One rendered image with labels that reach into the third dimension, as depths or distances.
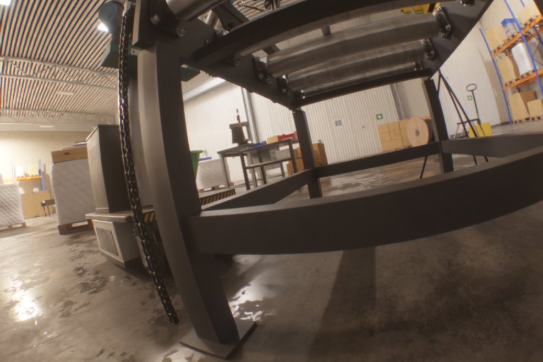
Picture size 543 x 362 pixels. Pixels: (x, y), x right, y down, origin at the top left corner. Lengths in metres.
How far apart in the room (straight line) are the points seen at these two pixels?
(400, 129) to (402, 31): 7.33
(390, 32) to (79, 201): 4.02
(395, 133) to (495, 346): 7.95
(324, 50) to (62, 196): 3.81
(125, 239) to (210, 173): 6.61
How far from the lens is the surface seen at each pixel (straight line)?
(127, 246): 1.21
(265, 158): 5.09
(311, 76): 1.27
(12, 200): 8.39
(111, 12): 1.33
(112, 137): 1.49
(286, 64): 1.01
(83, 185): 3.91
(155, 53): 0.56
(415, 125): 7.40
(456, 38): 1.10
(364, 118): 11.02
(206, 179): 7.63
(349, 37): 0.99
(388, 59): 1.28
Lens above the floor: 0.40
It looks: 2 degrees up
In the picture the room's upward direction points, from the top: 12 degrees counter-clockwise
